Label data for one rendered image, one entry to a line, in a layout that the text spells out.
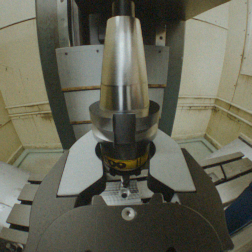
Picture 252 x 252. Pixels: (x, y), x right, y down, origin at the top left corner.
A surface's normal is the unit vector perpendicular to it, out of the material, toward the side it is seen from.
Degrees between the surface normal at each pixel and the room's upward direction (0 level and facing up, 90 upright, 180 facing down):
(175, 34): 90
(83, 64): 90
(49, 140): 90
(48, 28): 90
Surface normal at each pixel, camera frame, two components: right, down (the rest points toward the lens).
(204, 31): 0.11, 0.46
